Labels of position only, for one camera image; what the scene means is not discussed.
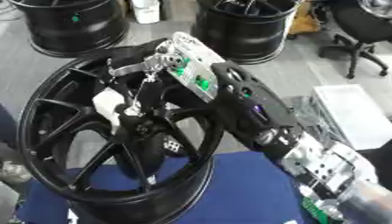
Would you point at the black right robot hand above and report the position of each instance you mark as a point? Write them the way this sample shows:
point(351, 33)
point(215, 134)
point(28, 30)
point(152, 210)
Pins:
point(149, 94)

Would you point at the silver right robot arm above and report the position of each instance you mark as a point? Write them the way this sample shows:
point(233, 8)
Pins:
point(255, 112)

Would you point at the black wheel rim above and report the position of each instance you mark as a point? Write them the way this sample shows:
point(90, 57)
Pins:
point(240, 32)
point(71, 29)

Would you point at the black spoked wheel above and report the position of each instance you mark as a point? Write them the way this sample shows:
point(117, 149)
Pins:
point(125, 201)

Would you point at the silver wheel rim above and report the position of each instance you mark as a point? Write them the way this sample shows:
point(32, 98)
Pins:
point(378, 6)

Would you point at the black white patterned object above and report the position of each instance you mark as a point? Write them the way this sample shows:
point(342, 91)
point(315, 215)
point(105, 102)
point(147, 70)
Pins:
point(173, 145)

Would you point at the white container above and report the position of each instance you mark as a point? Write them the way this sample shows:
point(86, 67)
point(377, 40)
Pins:
point(147, 13)

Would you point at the grey crumpled object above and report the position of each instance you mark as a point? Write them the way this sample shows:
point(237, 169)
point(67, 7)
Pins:
point(13, 172)

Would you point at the tan bag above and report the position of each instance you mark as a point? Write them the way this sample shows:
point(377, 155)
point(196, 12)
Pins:
point(305, 22)

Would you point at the white plastic crate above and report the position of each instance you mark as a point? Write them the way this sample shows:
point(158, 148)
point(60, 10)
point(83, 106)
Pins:
point(357, 116)

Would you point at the black office chair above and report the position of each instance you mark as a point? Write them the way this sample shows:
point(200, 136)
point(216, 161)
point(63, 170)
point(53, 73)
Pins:
point(360, 26)

